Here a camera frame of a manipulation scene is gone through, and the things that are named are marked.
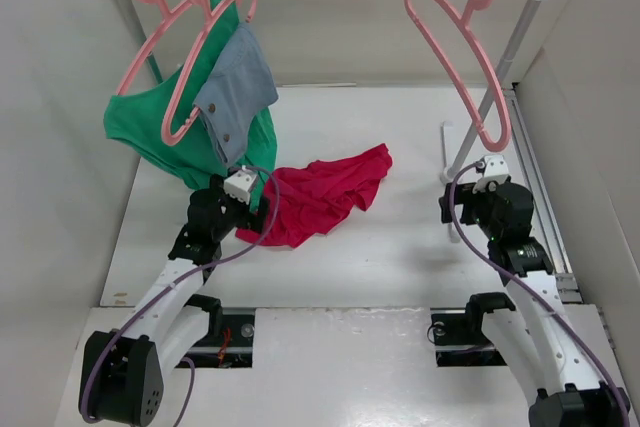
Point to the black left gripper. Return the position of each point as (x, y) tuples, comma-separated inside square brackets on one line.
[(248, 220)]

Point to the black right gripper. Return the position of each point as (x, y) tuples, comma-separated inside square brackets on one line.
[(464, 195)]

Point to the red t shirt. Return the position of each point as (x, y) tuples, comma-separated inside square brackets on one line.
[(315, 199)]

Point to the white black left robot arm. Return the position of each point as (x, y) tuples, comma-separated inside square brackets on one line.
[(124, 370)]

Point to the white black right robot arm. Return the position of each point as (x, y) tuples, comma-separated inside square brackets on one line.
[(563, 380)]

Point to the pink hanger with clothes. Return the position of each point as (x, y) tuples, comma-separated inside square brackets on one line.
[(176, 124)]

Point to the grey denim garment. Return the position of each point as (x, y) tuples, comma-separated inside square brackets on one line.
[(239, 87)]

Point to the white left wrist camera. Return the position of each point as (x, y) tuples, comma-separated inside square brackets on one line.
[(242, 185)]

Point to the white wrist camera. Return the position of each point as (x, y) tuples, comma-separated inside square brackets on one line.
[(242, 185), (493, 170)]

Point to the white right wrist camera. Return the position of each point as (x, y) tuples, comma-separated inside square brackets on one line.
[(493, 170)]

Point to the aluminium rail on right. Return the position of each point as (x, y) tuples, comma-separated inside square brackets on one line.
[(545, 226)]

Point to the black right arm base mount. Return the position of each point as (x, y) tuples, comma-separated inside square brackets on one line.
[(456, 333)]

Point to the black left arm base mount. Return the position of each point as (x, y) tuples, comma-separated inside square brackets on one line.
[(222, 332)]

